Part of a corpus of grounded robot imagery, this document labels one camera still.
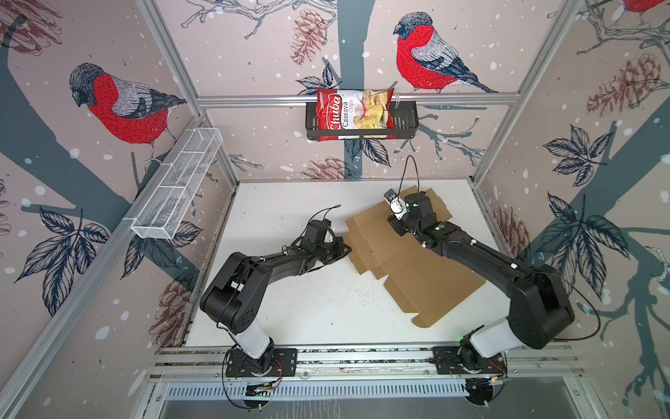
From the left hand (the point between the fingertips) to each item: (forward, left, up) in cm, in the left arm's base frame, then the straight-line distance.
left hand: (357, 245), depth 89 cm
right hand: (+10, -14, +9) cm, 19 cm away
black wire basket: (+38, -19, +24) cm, 49 cm away
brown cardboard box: (-9, -23, -10) cm, 26 cm away
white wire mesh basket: (+8, +56, +22) cm, 61 cm away
